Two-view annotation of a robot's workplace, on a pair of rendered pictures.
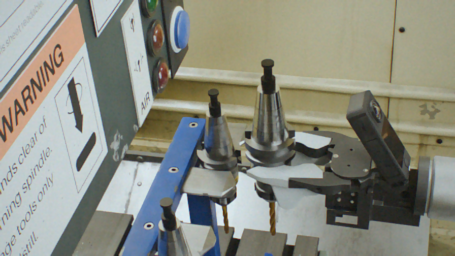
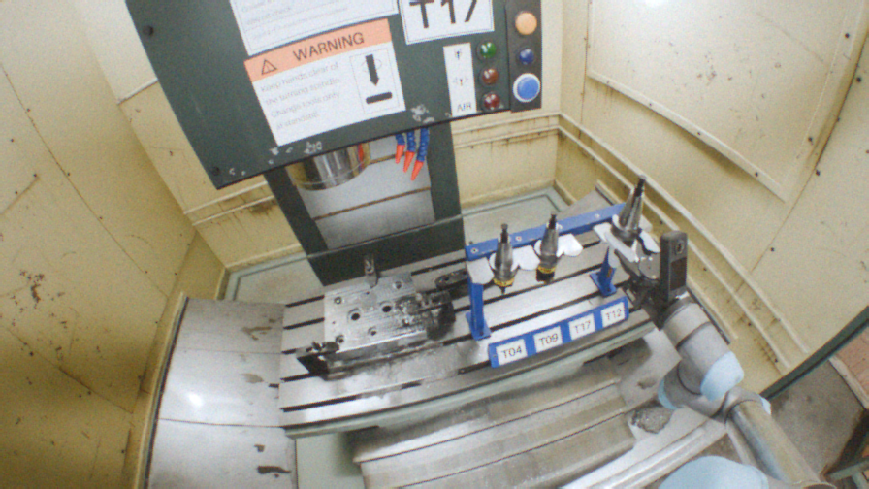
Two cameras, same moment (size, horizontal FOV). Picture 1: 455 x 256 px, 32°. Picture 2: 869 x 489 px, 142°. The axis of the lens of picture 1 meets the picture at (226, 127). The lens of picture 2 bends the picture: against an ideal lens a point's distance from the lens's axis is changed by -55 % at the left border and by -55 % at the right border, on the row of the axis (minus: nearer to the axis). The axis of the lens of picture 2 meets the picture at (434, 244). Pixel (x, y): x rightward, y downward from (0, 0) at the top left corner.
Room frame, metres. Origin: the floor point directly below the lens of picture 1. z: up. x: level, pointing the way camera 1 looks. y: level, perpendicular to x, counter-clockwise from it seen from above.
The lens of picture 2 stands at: (0.25, -0.27, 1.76)
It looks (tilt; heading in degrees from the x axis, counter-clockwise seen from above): 44 degrees down; 68
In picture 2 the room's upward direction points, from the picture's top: 11 degrees counter-clockwise
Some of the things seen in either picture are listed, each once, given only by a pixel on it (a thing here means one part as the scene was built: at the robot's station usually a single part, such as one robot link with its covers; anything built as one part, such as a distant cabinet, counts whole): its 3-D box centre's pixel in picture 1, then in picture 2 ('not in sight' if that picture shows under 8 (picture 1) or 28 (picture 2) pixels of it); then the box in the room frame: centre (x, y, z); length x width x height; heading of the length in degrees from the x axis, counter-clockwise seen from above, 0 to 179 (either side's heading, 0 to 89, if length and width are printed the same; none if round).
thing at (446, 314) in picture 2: not in sight; (431, 309); (0.41, 0.26, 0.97); 0.13 x 0.03 x 0.15; 164
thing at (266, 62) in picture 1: (267, 75); (640, 184); (0.74, -0.05, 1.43); 0.02 x 0.02 x 0.03
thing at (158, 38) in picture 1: (156, 38); (490, 77); (0.49, 0.04, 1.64); 0.02 x 0.01 x 0.02; 164
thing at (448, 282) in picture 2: not in sight; (473, 276); (0.60, 0.32, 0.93); 0.26 x 0.05 x 0.06; 169
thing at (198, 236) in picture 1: (188, 238); (568, 245); (0.71, 0.06, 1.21); 0.07 x 0.05 x 0.01; 74
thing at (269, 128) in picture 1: (269, 112); (632, 208); (0.74, -0.05, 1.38); 0.04 x 0.04 x 0.07
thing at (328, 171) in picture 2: not in sight; (323, 141); (0.31, 0.31, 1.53); 0.16 x 0.16 x 0.12
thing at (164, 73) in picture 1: (161, 75); (491, 102); (0.49, 0.04, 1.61); 0.02 x 0.01 x 0.02; 164
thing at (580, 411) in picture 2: not in sight; (499, 445); (0.39, -0.13, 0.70); 0.90 x 0.30 x 0.16; 164
